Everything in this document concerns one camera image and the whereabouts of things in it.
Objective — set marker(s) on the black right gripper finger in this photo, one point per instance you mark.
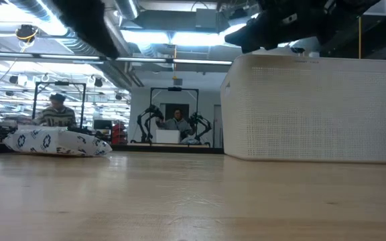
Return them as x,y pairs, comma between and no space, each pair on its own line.
256,35

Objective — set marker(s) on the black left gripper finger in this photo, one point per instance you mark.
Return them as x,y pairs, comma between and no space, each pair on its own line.
85,20

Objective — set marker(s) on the white pouch with dark print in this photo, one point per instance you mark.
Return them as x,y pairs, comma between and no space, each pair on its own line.
55,142

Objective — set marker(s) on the black background robot arm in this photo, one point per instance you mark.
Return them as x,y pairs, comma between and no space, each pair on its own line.
201,122
146,117

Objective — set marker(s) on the white perforated plastic bin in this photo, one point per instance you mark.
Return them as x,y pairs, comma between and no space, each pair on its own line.
313,110

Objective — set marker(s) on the white background bin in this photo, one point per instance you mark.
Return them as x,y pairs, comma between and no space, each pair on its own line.
29,127
168,136

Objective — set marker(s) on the grey ceiling box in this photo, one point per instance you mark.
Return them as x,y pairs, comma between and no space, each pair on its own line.
206,18

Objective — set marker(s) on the yellow vertical pipe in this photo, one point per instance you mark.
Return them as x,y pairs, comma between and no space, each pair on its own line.
360,37

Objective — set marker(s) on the long ceiling light bar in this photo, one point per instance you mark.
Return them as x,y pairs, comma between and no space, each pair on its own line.
199,61

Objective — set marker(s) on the person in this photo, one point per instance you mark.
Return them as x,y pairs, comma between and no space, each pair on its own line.
57,117
178,124

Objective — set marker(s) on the red cabinet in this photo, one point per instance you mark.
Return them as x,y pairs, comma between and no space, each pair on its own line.
118,134

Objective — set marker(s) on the black dome camera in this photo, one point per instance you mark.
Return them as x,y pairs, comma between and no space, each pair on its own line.
297,50

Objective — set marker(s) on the silver ventilation duct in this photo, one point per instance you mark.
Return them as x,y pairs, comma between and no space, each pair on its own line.
126,8

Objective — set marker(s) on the black background rig frame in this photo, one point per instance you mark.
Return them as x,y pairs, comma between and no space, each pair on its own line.
174,88
59,83

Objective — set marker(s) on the black aluminium table frame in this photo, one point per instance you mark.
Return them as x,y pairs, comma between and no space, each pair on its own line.
166,149

